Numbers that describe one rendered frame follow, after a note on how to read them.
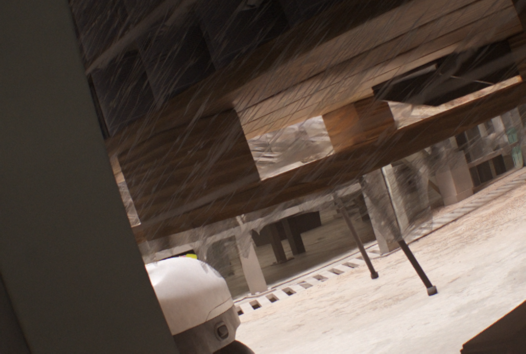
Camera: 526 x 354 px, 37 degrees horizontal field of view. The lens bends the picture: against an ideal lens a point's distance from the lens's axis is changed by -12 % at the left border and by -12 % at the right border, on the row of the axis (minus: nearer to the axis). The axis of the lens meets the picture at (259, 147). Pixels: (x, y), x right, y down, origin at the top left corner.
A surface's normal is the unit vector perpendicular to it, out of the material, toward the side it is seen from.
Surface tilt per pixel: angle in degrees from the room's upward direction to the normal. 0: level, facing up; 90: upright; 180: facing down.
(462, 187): 90
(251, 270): 90
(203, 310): 89
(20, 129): 90
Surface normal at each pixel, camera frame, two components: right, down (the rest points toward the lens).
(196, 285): 0.54, -0.76
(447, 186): -0.79, 0.23
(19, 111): 0.53, -0.22
